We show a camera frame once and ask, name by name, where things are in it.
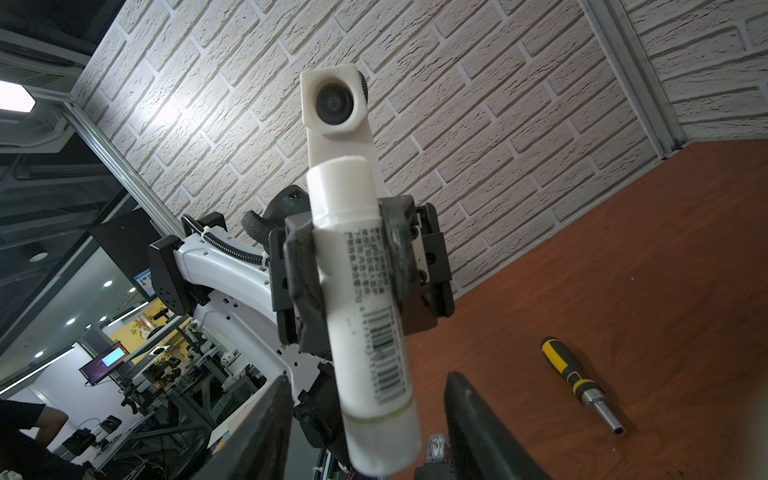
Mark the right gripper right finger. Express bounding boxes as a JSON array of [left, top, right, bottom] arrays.
[[445, 372, 549, 480]]

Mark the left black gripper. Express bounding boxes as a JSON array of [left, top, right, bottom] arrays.
[[267, 195, 455, 357]]

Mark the yellow black screwdriver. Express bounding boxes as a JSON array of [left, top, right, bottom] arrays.
[[541, 337, 625, 435]]

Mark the white glue stick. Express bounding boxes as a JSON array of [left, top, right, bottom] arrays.
[[307, 156, 421, 477]]

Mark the background monitor screen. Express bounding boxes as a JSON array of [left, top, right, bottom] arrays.
[[79, 342, 130, 386]]

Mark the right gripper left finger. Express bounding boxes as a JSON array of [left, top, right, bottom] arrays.
[[194, 376, 293, 480]]

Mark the person in black shirt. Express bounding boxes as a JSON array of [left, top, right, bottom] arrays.
[[1, 400, 93, 480]]

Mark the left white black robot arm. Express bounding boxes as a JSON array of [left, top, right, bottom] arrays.
[[149, 185, 455, 466]]

